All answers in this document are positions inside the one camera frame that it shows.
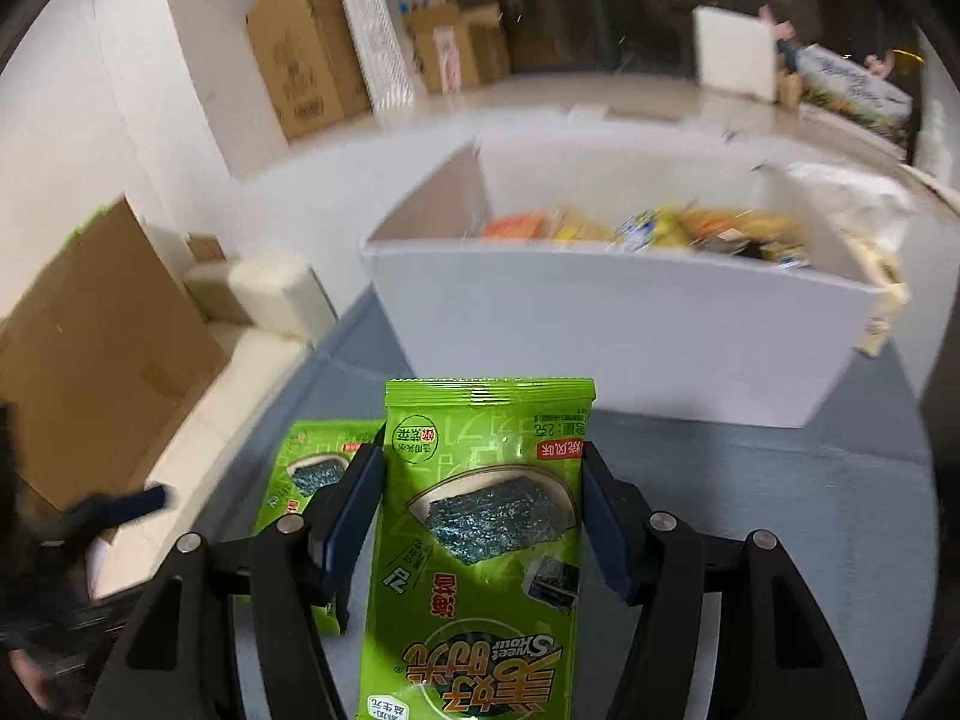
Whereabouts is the green seaweed packet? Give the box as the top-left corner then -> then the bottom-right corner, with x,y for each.
358,377 -> 597,720
255,420 -> 387,635

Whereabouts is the pile of snack packets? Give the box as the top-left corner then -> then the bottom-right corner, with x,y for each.
480,202 -> 815,271

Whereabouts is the flat cardboard sheet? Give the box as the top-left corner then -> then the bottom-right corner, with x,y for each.
0,195 -> 230,511

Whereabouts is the white dotted paper bag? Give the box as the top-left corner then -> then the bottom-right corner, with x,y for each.
334,0 -> 417,113

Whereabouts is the large cardboard box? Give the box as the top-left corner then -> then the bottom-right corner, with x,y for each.
246,0 -> 372,140

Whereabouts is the white foam board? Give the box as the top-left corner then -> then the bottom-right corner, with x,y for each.
691,6 -> 781,104

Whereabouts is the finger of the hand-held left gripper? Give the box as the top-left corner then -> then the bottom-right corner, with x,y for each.
71,486 -> 170,533

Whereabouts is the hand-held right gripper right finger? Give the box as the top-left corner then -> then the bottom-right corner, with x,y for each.
581,441 -> 875,720

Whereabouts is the small open cardboard box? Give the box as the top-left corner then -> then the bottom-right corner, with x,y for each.
405,0 -> 515,95

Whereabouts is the cream tissue box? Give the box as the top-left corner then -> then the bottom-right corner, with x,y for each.
780,161 -> 917,358

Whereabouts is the cream sofa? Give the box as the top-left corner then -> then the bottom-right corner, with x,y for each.
86,255 -> 338,601

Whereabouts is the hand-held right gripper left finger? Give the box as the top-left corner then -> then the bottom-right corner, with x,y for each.
90,444 -> 387,720

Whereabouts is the printed picture box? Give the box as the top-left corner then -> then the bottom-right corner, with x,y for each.
757,4 -> 916,143

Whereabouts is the green edged flat carton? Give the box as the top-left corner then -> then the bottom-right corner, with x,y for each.
71,206 -> 113,241

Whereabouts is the white storage box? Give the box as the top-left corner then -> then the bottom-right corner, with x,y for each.
358,136 -> 912,428

